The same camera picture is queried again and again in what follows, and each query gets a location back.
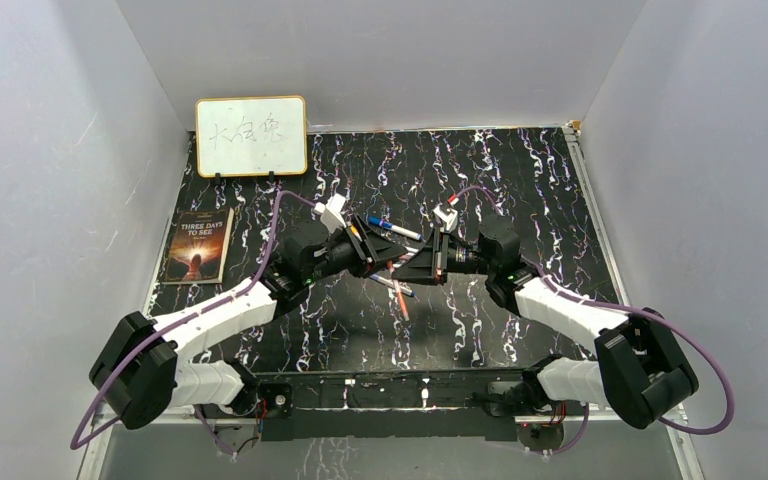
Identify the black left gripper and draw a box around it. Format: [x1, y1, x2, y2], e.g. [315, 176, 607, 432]
[305, 218, 407, 286]

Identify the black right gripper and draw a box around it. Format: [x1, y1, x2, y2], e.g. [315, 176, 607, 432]
[392, 227, 497, 285]

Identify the light blue capped marker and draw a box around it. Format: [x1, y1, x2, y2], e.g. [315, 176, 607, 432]
[369, 274, 415, 298]

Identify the blue capped whiteboard marker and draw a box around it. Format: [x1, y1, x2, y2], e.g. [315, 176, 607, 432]
[367, 216, 424, 241]

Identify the orange red pen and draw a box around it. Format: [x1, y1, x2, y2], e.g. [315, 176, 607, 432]
[387, 261, 410, 321]

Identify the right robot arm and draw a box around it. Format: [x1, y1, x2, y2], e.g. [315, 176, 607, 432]
[393, 215, 699, 429]

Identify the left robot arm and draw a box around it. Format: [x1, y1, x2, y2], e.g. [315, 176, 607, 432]
[90, 215, 409, 430]

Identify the yellow capped marker pen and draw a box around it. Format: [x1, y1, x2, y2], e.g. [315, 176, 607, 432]
[349, 225, 363, 242]

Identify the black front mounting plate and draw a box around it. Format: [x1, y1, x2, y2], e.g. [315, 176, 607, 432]
[256, 368, 535, 442]

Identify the dark paperback book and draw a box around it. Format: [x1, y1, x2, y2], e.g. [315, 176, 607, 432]
[161, 208, 234, 285]

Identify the small framed whiteboard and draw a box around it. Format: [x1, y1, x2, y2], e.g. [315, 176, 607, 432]
[195, 95, 308, 178]

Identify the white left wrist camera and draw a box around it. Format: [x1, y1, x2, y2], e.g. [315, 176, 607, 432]
[313, 194, 347, 233]

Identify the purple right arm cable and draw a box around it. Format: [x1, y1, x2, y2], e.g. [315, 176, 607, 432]
[448, 185, 736, 457]

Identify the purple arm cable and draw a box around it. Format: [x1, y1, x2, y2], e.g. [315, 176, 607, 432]
[448, 185, 736, 457]
[69, 189, 332, 452]

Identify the aluminium front rail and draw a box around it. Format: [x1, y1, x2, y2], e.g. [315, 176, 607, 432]
[91, 374, 689, 427]

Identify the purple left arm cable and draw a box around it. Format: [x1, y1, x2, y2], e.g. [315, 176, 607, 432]
[69, 189, 332, 452]

